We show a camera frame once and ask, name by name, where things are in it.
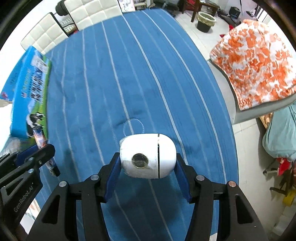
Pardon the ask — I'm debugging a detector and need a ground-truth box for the white oval device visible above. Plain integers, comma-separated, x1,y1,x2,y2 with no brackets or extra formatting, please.
119,133,177,179

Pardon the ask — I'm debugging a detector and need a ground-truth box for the red fabric item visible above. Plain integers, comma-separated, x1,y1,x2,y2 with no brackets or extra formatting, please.
276,157,292,176

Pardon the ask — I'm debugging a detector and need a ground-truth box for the right white padded chair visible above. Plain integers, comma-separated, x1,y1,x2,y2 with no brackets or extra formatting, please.
64,0,122,31

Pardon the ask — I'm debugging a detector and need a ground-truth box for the white padded chair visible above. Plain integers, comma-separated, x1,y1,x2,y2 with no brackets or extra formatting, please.
21,12,68,54
64,0,122,31

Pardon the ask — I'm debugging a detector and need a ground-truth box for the teal fabric bundle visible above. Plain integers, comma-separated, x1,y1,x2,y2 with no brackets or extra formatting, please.
262,104,296,162

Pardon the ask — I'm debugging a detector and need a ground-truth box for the left white padded chair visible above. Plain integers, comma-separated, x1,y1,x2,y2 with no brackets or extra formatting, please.
21,12,68,54

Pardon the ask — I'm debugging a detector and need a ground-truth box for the blue lighter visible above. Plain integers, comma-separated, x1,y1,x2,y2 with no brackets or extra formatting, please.
33,126,60,177

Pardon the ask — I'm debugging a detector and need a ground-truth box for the orange white patterned cloth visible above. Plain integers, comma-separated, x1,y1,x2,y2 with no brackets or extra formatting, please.
210,19,295,111

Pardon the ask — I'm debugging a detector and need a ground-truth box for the green trash bin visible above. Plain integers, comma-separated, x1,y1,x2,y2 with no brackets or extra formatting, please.
197,11,216,33

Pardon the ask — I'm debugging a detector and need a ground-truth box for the blue striped cloth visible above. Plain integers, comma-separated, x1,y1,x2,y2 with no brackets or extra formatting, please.
38,9,239,241

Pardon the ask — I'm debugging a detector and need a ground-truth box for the blue cardboard box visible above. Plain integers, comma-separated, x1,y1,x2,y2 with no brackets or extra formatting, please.
1,46,52,154

